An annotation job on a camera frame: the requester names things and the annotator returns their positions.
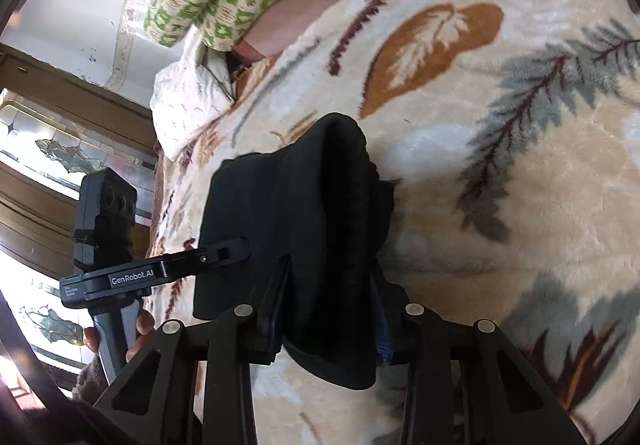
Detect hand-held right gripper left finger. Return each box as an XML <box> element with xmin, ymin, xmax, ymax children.
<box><xmin>93</xmin><ymin>256</ymin><xmax>293</xmax><ymax>445</ymax></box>

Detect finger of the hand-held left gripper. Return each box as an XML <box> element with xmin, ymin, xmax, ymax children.
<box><xmin>168</xmin><ymin>237</ymin><xmax>251</xmax><ymax>281</ymax></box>

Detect person's left forearm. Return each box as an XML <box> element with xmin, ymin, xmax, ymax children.
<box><xmin>70</xmin><ymin>352</ymin><xmax>119</xmax><ymax>409</ymax></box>

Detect person's left hand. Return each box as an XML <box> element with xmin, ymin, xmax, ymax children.
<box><xmin>82</xmin><ymin>309</ymin><xmax>157</xmax><ymax>366</ymax></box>

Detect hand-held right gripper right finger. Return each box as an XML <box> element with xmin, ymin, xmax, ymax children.
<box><xmin>369</xmin><ymin>269</ymin><xmax>589</xmax><ymax>445</ymax></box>

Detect white pillow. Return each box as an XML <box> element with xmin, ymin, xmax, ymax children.
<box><xmin>150</xmin><ymin>32</ymin><xmax>267</xmax><ymax>164</ymax></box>

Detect leaf-print plush blanket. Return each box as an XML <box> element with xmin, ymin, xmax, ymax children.
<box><xmin>145</xmin><ymin>0</ymin><xmax>640</xmax><ymax>445</ymax></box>

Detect black pants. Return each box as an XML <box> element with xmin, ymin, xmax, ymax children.
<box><xmin>192</xmin><ymin>112</ymin><xmax>412</xmax><ymax>391</ymax></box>

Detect wooden stained glass door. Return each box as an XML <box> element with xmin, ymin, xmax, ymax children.
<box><xmin>0</xmin><ymin>42</ymin><xmax>159</xmax><ymax>396</ymax></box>

